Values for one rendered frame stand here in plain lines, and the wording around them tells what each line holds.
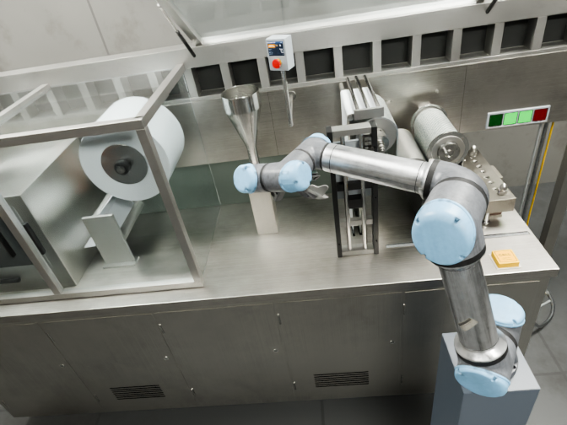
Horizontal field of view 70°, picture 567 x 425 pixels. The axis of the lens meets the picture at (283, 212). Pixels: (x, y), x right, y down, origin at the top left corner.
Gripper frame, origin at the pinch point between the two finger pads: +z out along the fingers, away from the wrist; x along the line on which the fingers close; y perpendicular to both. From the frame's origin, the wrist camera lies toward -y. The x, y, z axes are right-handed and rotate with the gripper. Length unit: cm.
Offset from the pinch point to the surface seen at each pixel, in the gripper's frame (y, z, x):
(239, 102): -7.7, -5.4, 38.0
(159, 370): -117, -8, -25
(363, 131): 18.3, 9.7, 5.2
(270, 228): -46, 24, 5
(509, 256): 22, 52, -51
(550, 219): 24, 158, -50
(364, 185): 4.4, 19.3, -6.4
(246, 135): -17.6, 2.8, 32.0
